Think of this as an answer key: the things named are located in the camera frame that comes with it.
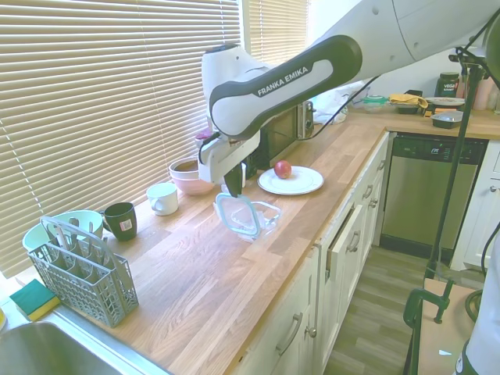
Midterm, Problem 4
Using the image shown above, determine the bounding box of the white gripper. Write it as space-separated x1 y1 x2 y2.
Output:
198 130 262 198

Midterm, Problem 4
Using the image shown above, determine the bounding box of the clear lid with teal seal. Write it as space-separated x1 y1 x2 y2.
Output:
213 191 262 241

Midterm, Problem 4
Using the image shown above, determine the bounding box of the clear glass food container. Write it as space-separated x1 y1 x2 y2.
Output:
249 201 283 239

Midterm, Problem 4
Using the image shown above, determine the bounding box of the glass bowl with green lid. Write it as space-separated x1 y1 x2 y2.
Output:
362 95 391 114

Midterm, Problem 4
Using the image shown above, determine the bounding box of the black foil food container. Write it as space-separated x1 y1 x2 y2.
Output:
430 111 465 130

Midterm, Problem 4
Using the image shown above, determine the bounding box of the plate with food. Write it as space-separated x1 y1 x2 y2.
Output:
423 96 466 109

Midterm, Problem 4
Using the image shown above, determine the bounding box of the pink bowl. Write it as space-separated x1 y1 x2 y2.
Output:
170 171 216 196

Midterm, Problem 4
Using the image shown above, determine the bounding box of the red apple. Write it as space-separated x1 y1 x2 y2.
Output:
273 159 293 180

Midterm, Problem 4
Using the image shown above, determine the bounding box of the white plate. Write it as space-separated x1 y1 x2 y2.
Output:
257 166 325 195

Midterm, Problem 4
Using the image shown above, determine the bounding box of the white mug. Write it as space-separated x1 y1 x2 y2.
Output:
146 182 180 216

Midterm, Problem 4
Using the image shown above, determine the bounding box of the white plastic bag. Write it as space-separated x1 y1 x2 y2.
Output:
312 84 370 125

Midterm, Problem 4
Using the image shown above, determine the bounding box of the black mug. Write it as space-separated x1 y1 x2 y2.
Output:
99 202 140 242

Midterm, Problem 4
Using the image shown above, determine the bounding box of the wide beige window blind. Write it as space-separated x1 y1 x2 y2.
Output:
0 0 245 280

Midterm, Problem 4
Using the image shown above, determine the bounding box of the long white base cabinet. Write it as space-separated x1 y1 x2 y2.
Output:
237 132 391 375

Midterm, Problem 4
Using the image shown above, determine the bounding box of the narrow beige window blind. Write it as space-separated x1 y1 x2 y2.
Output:
248 0 309 67

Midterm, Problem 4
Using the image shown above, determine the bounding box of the stainless steel dishwasher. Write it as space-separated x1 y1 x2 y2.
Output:
380 132 489 251

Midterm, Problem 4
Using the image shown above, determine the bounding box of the grey plastic cutlery basket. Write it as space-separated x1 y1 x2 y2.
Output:
27 216 141 328

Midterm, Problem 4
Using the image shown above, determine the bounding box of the yellow cloth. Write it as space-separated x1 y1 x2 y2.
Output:
388 92 430 110

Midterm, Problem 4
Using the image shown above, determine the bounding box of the mint green bowl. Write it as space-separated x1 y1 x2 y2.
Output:
21 209 105 253

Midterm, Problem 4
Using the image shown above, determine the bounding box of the dark green clamp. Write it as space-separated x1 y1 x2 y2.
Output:
403 277 457 331

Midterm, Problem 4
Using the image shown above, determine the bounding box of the green yellow sponge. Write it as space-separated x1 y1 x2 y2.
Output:
9 278 62 323

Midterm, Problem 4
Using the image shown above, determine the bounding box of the black protein powder tub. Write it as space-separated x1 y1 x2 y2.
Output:
434 72 461 98

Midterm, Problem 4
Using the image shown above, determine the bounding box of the white corner cabinet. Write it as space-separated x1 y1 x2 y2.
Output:
452 140 500 273

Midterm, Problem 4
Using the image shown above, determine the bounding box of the stainless steel sink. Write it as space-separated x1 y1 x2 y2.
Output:
0 310 173 375

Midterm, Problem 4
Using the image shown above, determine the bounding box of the pink bottle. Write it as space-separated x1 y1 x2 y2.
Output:
473 77 492 112

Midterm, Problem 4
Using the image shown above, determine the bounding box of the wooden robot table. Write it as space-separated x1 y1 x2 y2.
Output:
405 277 500 375

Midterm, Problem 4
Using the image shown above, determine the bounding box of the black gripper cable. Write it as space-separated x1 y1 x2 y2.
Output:
197 7 500 165

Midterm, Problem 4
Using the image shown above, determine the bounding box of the long metal cabinet handle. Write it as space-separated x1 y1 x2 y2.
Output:
276 312 305 357

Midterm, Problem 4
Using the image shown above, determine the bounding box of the black camera stand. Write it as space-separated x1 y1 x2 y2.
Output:
424 45 489 280

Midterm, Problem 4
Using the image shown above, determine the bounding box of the black exterior camera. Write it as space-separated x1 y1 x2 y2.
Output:
448 46 485 70

